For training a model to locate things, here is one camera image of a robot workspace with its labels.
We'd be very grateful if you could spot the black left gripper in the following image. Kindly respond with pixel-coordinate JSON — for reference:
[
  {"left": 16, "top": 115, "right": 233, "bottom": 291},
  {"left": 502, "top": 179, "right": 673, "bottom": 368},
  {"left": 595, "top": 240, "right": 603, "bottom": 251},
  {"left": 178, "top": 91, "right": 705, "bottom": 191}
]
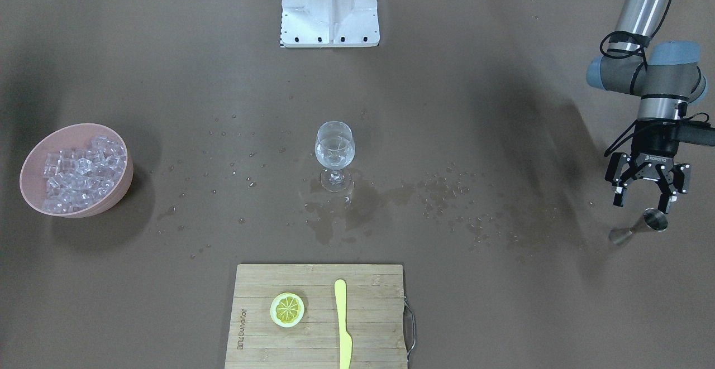
[{"left": 605, "top": 119, "right": 690, "bottom": 213}]

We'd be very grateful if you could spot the steel cone jigger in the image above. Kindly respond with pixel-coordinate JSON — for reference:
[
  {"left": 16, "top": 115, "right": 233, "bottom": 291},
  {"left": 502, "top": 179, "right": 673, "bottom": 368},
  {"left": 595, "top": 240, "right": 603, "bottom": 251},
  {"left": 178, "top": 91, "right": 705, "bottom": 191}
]
[{"left": 608, "top": 208, "right": 669, "bottom": 247}]

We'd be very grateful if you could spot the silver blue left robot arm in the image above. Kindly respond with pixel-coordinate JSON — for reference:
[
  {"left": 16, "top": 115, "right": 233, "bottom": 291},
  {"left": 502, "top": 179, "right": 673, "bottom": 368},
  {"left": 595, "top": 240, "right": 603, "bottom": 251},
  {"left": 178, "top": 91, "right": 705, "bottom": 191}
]
[{"left": 587, "top": 0, "right": 713, "bottom": 214}]

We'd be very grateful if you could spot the clear wine glass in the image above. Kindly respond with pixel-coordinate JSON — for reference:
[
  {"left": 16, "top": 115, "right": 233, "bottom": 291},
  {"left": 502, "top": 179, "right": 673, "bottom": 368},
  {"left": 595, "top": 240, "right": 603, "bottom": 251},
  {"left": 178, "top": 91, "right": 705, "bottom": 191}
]
[{"left": 314, "top": 121, "right": 355, "bottom": 193}]

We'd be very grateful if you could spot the clear ice cubes pile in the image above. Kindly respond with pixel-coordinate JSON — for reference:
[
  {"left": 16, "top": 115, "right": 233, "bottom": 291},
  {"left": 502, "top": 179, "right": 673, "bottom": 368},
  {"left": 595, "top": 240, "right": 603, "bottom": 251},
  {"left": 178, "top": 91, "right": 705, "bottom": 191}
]
[{"left": 41, "top": 135, "right": 128, "bottom": 214}]

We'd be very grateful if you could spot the bamboo cutting board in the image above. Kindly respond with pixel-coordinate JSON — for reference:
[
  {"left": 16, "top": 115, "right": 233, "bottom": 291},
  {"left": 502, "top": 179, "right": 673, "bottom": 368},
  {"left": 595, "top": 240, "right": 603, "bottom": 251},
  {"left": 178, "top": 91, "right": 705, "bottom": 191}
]
[{"left": 224, "top": 263, "right": 413, "bottom": 368}]

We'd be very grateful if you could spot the yellow plastic knife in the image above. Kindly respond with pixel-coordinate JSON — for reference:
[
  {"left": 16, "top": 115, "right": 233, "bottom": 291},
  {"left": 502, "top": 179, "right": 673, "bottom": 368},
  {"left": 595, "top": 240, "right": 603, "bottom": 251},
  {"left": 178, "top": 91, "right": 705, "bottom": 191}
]
[{"left": 334, "top": 279, "right": 353, "bottom": 368}]

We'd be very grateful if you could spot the yellow lemon slice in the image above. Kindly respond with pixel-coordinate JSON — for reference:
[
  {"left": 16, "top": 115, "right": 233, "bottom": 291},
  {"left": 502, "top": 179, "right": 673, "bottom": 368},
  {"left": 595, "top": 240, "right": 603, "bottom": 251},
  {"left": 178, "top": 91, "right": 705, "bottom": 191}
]
[{"left": 270, "top": 293, "right": 306, "bottom": 328}]

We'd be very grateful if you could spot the pink bowl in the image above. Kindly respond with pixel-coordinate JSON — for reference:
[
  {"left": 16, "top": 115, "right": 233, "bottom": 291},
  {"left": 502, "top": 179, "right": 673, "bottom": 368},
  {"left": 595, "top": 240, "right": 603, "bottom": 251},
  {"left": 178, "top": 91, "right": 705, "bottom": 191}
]
[{"left": 20, "top": 123, "right": 134, "bottom": 218}]

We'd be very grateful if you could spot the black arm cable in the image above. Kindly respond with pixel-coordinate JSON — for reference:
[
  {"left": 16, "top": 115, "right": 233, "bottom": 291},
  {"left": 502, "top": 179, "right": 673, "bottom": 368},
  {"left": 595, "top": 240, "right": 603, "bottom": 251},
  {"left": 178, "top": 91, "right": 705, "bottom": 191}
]
[{"left": 600, "top": 0, "right": 710, "bottom": 157}]

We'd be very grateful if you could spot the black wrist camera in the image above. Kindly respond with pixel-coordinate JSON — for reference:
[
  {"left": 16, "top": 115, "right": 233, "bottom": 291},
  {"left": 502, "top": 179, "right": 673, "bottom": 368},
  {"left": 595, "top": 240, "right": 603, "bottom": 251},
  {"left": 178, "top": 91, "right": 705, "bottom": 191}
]
[{"left": 667, "top": 121, "right": 714, "bottom": 147}]

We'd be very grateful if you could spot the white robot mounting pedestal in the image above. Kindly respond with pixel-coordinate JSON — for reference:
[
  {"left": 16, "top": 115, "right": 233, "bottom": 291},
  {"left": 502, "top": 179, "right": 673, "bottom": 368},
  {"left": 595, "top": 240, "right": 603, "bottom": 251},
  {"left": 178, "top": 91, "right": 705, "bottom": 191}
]
[{"left": 279, "top": 0, "right": 380, "bottom": 49}]

